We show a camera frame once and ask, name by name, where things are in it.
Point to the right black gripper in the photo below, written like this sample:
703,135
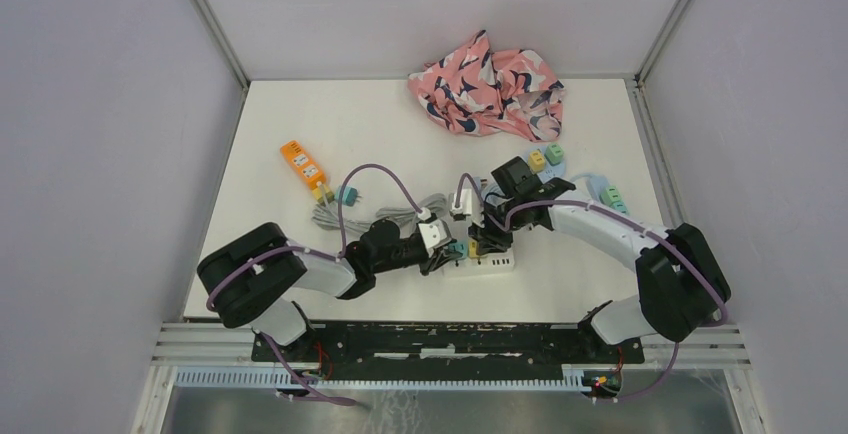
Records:
487,239

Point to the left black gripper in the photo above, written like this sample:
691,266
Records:
440,256

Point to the white power strip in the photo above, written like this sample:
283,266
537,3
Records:
490,264

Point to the teal USB plug adapter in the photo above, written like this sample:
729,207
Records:
347,196

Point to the orange power strip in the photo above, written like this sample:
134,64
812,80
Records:
303,164

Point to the yellow USB plug adapter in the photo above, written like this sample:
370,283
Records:
324,195

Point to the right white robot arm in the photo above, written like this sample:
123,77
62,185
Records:
680,286

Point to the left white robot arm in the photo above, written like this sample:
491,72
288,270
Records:
246,279

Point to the yellow adapter on round socket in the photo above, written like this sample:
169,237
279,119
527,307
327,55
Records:
536,161

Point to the round blue socket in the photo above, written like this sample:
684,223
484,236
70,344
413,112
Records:
550,170

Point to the green adapter on round socket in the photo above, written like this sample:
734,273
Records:
554,154

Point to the light blue power strip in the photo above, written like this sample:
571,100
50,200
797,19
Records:
601,190

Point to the green adapter on blue strip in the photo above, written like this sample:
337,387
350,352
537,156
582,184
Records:
609,195

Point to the teal adapter on blue strip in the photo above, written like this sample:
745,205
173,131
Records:
620,207

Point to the pink patterned cloth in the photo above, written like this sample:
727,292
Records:
477,91

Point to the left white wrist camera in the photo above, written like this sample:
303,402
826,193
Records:
435,235

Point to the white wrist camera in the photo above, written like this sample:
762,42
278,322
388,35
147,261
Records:
435,235
466,205

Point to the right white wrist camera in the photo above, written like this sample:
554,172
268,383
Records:
466,205

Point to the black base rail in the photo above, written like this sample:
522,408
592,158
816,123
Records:
441,351

